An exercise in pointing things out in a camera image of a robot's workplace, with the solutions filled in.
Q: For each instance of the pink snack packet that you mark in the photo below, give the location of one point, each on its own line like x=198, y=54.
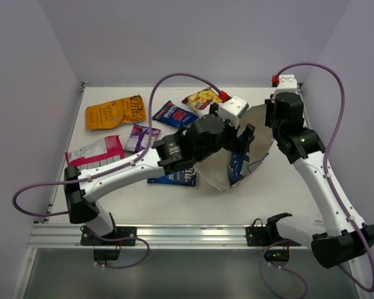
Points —
x=99, y=153

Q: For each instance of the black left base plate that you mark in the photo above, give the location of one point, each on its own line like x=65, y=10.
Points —
x=109, y=235

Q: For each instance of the blue white snack packet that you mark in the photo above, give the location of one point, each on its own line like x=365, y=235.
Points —
x=181, y=178

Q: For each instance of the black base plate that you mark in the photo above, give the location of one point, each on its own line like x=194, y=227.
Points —
x=109, y=235
x=262, y=234

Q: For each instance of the dark blue snack packet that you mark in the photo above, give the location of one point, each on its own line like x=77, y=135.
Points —
x=237, y=167

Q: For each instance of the black right controller box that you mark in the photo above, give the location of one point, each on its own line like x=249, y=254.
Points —
x=277, y=255

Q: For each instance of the blue checkered paper bag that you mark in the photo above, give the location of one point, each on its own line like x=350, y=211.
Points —
x=214, y=169

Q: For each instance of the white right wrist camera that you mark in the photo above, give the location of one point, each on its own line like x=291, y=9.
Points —
x=284, y=83

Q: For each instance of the black left controller box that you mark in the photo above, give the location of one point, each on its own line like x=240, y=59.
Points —
x=105, y=255

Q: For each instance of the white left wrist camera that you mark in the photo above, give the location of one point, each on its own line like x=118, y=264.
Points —
x=232, y=110

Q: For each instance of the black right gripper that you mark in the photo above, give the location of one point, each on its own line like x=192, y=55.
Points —
x=271, y=104

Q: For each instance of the black controller box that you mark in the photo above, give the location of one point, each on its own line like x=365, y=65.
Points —
x=277, y=255
x=105, y=255

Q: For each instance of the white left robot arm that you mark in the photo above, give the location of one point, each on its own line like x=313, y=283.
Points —
x=180, y=151

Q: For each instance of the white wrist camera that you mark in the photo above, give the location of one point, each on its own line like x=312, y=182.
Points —
x=284, y=83
x=232, y=110

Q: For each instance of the aluminium mounting rail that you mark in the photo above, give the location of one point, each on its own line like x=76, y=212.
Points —
x=68, y=236

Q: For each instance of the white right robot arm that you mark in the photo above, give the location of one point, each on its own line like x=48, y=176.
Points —
x=343, y=235

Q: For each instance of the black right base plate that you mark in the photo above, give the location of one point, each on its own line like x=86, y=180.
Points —
x=262, y=234

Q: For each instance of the orange snack packet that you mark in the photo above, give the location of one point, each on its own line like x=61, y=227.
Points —
x=109, y=115

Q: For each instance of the small blue snack packet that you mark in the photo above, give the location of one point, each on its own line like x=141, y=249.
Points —
x=173, y=115

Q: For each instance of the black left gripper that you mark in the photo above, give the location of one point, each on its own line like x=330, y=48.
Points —
x=240, y=137

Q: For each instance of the purple candy packet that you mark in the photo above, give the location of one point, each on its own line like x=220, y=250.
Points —
x=138, y=139

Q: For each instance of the brown snack packet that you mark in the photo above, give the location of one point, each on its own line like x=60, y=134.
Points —
x=200, y=102

